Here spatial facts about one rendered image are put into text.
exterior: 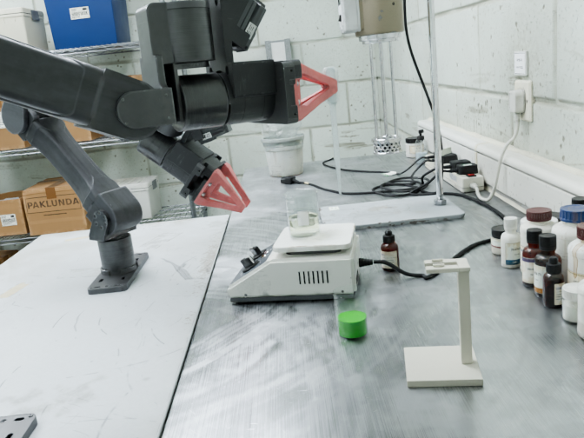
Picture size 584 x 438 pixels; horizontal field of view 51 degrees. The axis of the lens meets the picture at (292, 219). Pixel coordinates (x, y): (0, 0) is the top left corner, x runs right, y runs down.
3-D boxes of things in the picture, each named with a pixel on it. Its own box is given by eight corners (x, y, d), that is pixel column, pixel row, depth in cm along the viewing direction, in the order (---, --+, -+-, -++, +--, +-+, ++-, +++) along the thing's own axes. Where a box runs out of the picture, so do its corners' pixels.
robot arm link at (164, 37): (189, 8, 67) (77, 11, 62) (222, -4, 60) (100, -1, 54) (202, 115, 70) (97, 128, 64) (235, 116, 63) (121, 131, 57)
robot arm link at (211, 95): (210, 61, 68) (150, 66, 64) (233, 57, 63) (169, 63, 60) (218, 123, 69) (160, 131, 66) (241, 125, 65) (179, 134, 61)
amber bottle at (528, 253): (524, 279, 93) (523, 225, 91) (547, 281, 91) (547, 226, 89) (520, 287, 90) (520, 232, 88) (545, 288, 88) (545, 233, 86)
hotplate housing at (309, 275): (228, 305, 96) (221, 256, 94) (248, 275, 108) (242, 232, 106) (371, 300, 91) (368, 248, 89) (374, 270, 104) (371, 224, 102)
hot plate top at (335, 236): (271, 253, 93) (270, 248, 92) (285, 231, 104) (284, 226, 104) (350, 249, 90) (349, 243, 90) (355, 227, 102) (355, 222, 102)
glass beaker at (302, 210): (328, 237, 96) (324, 187, 94) (298, 245, 94) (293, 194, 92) (310, 230, 101) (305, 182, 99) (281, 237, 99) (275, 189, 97)
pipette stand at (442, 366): (407, 388, 67) (400, 276, 63) (404, 353, 74) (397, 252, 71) (483, 385, 65) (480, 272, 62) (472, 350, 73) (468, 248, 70)
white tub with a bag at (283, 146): (293, 168, 213) (286, 106, 207) (316, 171, 201) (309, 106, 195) (257, 175, 205) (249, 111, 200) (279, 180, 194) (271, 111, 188)
